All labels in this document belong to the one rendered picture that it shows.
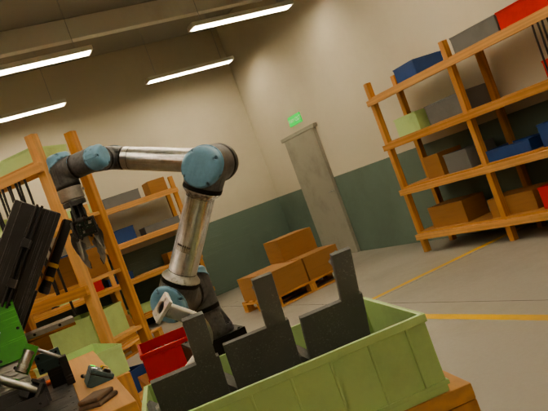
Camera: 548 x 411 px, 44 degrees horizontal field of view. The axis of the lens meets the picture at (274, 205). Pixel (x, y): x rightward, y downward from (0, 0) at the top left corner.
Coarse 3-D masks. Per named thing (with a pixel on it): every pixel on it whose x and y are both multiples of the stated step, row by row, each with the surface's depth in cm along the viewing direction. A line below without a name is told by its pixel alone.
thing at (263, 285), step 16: (256, 288) 142; (272, 288) 144; (272, 304) 145; (272, 320) 146; (288, 320) 147; (240, 336) 146; (256, 336) 146; (272, 336) 147; (288, 336) 148; (240, 352) 146; (256, 352) 147; (272, 352) 148; (288, 352) 149; (240, 368) 147; (256, 368) 148; (272, 368) 149; (288, 368) 150; (240, 384) 148
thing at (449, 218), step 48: (528, 0) 602; (480, 48) 658; (384, 96) 807; (480, 96) 727; (528, 96) 627; (480, 144) 706; (528, 144) 659; (432, 192) 863; (480, 192) 785; (528, 192) 683
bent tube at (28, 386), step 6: (0, 378) 229; (6, 378) 229; (12, 378) 230; (6, 384) 229; (12, 384) 229; (18, 384) 230; (24, 384) 230; (30, 384) 231; (24, 390) 230; (30, 390) 230; (36, 390) 230
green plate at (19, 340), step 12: (0, 312) 240; (12, 312) 240; (0, 324) 238; (12, 324) 239; (0, 336) 237; (12, 336) 238; (24, 336) 239; (0, 348) 235; (12, 348) 236; (0, 360) 234; (12, 360) 235
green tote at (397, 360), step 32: (384, 320) 168; (416, 320) 141; (352, 352) 139; (384, 352) 140; (416, 352) 141; (256, 384) 135; (288, 384) 136; (320, 384) 137; (352, 384) 138; (384, 384) 139; (416, 384) 141
